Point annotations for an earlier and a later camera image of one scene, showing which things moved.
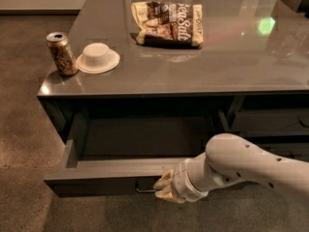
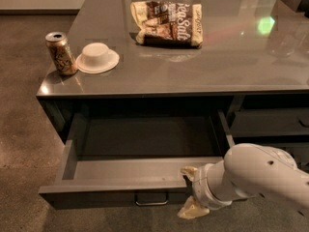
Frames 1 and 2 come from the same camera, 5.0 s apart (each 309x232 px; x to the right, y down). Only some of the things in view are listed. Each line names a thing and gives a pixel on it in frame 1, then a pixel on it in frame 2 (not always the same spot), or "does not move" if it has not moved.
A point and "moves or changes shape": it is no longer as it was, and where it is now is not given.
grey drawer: x=271 y=121 does not move
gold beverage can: x=63 y=54 does not move
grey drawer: x=123 y=155 moves or changes shape
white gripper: x=181 y=182 → x=199 y=185
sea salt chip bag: x=169 y=24 does not move
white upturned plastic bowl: x=97 y=58 does not move
